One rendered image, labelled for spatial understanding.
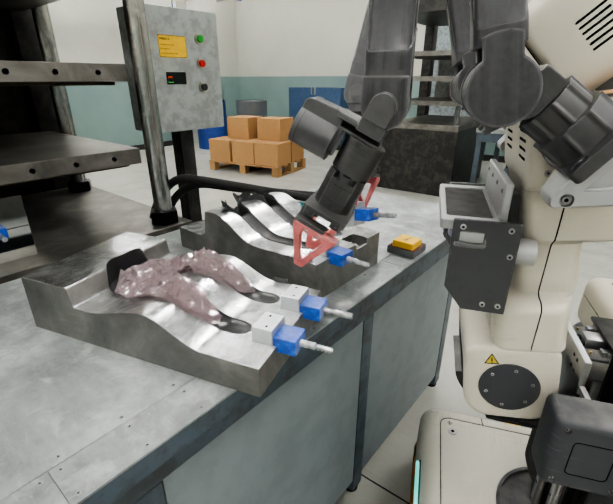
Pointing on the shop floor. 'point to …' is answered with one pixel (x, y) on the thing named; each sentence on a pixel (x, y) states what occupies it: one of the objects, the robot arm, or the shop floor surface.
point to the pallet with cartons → (257, 145)
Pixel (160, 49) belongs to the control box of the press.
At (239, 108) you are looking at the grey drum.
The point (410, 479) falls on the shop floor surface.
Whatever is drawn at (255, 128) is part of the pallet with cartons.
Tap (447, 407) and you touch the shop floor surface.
